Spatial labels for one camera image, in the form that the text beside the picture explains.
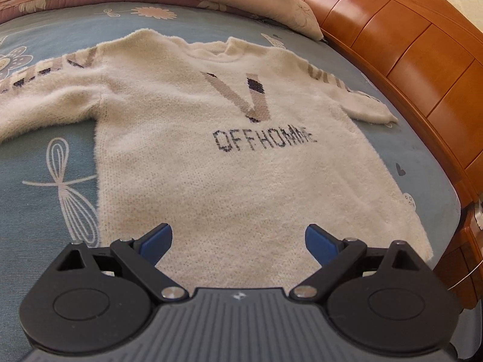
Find blue floral bed sheet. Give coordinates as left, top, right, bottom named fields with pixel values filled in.
left=1, top=2, right=461, bottom=361

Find orange wooden headboard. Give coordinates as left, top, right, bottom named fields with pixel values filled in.
left=303, top=0, right=482, bottom=309

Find cream knit sweater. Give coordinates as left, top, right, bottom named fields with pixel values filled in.
left=1, top=30, right=433, bottom=288

